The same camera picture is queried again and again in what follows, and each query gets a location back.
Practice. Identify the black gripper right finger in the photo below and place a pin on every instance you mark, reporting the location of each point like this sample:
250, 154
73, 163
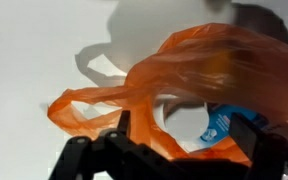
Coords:
267, 150

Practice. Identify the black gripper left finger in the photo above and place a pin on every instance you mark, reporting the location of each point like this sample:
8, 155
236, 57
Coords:
124, 156

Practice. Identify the blue white packaged item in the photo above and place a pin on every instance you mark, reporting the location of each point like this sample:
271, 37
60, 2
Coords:
190, 123

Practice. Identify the orange plastic bag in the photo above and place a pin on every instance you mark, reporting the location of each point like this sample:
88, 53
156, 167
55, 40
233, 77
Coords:
217, 66

